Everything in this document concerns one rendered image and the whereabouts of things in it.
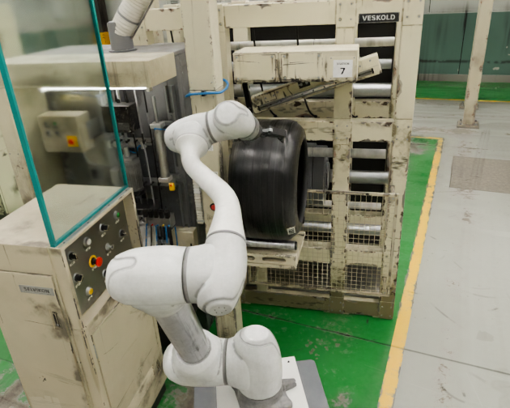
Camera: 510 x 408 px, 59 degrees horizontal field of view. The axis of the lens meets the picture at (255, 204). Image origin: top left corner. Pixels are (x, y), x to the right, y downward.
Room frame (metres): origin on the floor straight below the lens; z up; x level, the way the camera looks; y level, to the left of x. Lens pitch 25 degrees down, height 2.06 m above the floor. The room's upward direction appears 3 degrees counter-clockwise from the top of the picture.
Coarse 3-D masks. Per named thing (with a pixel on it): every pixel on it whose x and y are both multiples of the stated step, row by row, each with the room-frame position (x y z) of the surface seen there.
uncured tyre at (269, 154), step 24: (264, 120) 2.13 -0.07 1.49; (288, 120) 2.11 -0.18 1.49; (240, 144) 1.95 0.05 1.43; (264, 144) 1.92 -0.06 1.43; (288, 144) 1.91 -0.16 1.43; (240, 168) 1.87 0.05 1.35; (264, 168) 1.84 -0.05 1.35; (288, 168) 1.84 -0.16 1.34; (240, 192) 1.83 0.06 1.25; (264, 192) 1.81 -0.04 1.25; (288, 192) 1.80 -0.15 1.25; (264, 216) 1.81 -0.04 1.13; (288, 216) 1.80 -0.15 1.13
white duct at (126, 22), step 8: (128, 0) 2.47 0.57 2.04; (136, 0) 2.46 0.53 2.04; (144, 0) 2.47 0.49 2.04; (120, 8) 2.50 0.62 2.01; (128, 8) 2.47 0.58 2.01; (136, 8) 2.47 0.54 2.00; (144, 8) 2.50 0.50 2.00; (120, 16) 2.49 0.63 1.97; (128, 16) 2.47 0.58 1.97; (136, 16) 2.49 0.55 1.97; (120, 24) 2.48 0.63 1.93; (128, 24) 2.49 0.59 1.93; (136, 24) 2.51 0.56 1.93; (120, 32) 2.49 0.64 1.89; (128, 32) 2.50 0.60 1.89
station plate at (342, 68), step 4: (336, 60) 2.19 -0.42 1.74; (340, 60) 2.19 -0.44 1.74; (344, 60) 2.18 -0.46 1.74; (348, 60) 2.18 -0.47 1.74; (352, 60) 2.17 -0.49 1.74; (336, 64) 2.19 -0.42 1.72; (340, 64) 2.19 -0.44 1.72; (344, 64) 2.18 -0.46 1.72; (348, 64) 2.18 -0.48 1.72; (352, 64) 2.17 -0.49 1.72; (336, 68) 2.19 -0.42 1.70; (340, 68) 2.19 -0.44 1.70; (344, 68) 2.18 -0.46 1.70; (348, 68) 2.18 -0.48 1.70; (336, 72) 2.19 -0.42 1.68; (340, 72) 2.19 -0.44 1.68; (344, 72) 2.18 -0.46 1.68; (348, 72) 2.18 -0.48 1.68; (336, 76) 2.19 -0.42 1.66; (340, 76) 2.19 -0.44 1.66; (344, 76) 2.18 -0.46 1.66; (348, 76) 2.18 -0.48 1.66
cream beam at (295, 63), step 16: (256, 48) 2.47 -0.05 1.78; (272, 48) 2.43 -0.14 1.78; (288, 48) 2.39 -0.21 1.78; (304, 48) 2.35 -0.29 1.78; (320, 48) 2.32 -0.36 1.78; (336, 48) 2.28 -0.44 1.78; (352, 48) 2.25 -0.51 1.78; (240, 64) 2.31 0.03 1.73; (256, 64) 2.29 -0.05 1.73; (272, 64) 2.27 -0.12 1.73; (288, 64) 2.25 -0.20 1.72; (304, 64) 2.23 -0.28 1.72; (320, 64) 2.21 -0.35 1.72; (240, 80) 2.31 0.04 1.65; (256, 80) 2.29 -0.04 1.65; (272, 80) 2.27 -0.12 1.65; (288, 80) 2.25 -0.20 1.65; (304, 80) 2.23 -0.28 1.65; (320, 80) 2.21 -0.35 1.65; (336, 80) 2.19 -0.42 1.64; (352, 80) 2.18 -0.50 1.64
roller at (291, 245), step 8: (248, 240) 1.97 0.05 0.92; (256, 240) 1.96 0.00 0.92; (264, 240) 1.96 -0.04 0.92; (272, 240) 1.95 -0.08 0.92; (280, 240) 1.95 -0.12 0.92; (288, 240) 1.94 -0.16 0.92; (272, 248) 1.94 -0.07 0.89; (280, 248) 1.92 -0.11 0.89; (288, 248) 1.91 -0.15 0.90; (296, 248) 1.91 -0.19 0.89
